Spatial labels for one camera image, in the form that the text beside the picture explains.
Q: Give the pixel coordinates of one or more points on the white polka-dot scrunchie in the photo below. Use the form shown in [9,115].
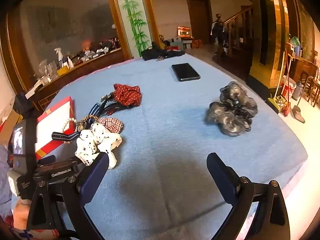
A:
[87,145]

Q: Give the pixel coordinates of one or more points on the red gift box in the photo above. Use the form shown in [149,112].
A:
[53,127]

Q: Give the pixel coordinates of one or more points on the orange box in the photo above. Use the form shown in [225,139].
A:
[184,32]

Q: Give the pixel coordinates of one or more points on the grey sheer scrunchie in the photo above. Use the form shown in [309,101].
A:
[225,115]

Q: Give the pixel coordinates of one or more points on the person's left forearm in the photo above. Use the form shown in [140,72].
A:
[37,233]

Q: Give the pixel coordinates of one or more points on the red plaid scrunchie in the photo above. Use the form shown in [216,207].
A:
[112,123]

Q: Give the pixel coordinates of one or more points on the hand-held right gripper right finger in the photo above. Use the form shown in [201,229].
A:
[223,180]

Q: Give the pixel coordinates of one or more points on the blue tablecloth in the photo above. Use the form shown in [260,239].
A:
[162,130]

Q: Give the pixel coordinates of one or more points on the wooden chair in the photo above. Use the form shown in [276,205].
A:
[310,85]

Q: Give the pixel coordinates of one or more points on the wooden cabinet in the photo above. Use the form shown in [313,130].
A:
[80,67]

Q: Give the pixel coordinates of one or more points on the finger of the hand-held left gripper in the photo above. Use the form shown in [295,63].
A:
[46,159]
[58,171]

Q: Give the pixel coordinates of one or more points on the pile of clutter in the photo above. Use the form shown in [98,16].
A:
[100,50]

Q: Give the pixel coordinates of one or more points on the white spray bottle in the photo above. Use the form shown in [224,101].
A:
[59,56]

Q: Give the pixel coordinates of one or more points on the metal kettle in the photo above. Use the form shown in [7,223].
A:
[280,101]

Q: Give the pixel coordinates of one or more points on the green broom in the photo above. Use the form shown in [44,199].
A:
[273,102]

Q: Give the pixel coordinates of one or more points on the glass mug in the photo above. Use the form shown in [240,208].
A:
[51,70]

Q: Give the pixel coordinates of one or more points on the person's left hand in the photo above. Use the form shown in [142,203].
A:
[21,215]

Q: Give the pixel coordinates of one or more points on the black smartphone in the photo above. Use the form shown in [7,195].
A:
[185,72]

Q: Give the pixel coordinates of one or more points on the white tray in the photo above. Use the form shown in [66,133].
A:
[35,87]

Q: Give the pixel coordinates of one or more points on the bunch of keys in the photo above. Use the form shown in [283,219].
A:
[160,58]

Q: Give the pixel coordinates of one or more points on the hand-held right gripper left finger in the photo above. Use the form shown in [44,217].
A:
[93,180]

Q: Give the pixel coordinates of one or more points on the dark cloth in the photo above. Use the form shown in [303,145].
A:
[162,52]

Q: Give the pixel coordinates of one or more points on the white bucket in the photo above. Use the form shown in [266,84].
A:
[288,86]

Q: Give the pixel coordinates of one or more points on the small white bottle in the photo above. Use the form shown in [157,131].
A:
[70,63]

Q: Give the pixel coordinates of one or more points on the wooden staircase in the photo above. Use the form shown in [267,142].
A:
[237,30]

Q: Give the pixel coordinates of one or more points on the red polka-dot bow clip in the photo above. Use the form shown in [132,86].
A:
[127,95]

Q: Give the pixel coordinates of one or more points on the cardboard box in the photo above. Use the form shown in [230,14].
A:
[10,126]

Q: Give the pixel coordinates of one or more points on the green bamboo wall decal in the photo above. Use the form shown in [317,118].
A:
[133,17]

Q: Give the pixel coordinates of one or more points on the dark jacket on post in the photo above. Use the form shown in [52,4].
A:
[217,31]

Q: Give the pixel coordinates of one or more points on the brown wooden door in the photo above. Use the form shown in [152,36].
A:
[198,20]

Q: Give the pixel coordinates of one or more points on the large glass panel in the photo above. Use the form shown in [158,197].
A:
[65,25]

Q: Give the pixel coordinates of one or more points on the green box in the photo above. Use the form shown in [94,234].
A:
[295,41]

